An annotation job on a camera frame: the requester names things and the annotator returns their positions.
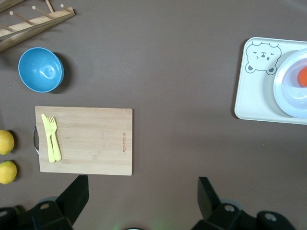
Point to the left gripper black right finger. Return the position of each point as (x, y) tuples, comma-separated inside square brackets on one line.
[(207, 196)]

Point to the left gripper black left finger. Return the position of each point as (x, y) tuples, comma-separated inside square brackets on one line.
[(75, 198)]

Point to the pale lavender plate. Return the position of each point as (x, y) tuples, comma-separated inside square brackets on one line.
[(287, 95)]

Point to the orange fruit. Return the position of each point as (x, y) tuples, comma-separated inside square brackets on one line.
[(303, 76)]

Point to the dark green lime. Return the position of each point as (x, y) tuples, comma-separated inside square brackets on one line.
[(19, 209)]

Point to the wooden cutting board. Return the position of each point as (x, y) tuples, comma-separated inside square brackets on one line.
[(91, 143)]

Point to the yellow plastic fork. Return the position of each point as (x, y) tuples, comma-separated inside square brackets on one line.
[(55, 143)]

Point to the yellow plastic knife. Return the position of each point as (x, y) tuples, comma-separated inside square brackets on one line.
[(49, 143)]

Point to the yellow lemon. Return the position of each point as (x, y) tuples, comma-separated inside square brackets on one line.
[(6, 142), (7, 172)]

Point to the cream tray with bear print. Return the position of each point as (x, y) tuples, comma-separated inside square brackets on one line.
[(254, 95)]

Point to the blue bowl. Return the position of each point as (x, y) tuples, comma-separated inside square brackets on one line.
[(40, 69)]

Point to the wooden peg dish rack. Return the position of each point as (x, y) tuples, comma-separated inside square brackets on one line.
[(36, 22)]

